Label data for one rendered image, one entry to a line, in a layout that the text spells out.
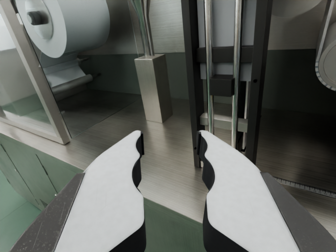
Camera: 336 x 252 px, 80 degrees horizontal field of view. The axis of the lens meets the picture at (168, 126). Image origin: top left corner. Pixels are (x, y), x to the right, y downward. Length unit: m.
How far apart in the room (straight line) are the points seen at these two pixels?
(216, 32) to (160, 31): 0.61
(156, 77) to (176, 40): 0.28
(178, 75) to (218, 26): 0.61
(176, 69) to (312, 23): 0.56
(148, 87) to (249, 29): 0.49
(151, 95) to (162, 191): 0.42
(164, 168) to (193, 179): 0.10
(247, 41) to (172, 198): 0.39
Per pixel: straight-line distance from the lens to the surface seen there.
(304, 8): 0.55
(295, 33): 0.88
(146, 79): 0.83
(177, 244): 0.70
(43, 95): 0.85
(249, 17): 0.46
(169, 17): 1.03
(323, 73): 0.56
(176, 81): 1.08
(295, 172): 0.64
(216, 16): 0.48
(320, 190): 0.61
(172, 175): 0.60
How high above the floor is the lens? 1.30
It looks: 29 degrees down
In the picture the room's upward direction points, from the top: 8 degrees counter-clockwise
